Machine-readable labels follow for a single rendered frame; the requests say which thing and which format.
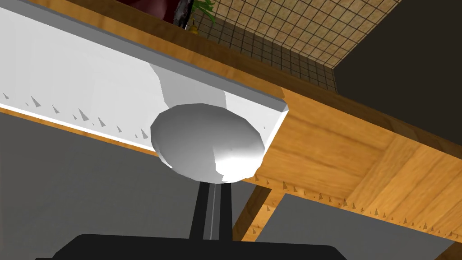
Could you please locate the green potted plant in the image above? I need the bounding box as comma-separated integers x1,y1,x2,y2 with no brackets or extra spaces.
187,0,217,36

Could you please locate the white round knob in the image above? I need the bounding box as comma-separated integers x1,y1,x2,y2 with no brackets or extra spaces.
148,63,266,185

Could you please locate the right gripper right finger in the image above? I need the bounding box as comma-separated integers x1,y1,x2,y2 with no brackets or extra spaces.
211,183,234,242

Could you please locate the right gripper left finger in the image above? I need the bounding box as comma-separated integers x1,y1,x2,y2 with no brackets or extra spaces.
189,181,217,241

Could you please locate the white drawer front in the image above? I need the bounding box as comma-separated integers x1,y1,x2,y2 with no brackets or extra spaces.
0,7,289,170

